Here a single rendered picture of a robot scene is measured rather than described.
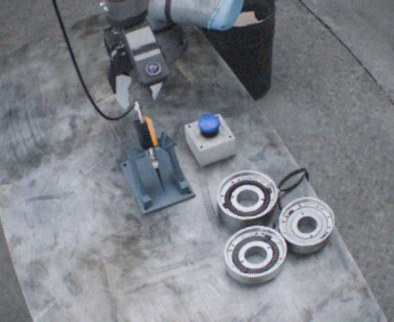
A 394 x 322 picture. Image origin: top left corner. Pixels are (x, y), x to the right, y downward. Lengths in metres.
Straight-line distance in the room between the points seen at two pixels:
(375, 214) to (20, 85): 1.31
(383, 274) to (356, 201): 0.35
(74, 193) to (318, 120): 1.39
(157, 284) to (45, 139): 0.44
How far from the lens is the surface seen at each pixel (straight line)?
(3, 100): 1.52
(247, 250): 1.10
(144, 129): 1.14
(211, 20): 1.32
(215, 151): 1.23
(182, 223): 1.17
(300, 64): 2.69
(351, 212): 2.19
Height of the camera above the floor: 1.75
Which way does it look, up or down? 49 degrees down
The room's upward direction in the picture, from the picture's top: 6 degrees counter-clockwise
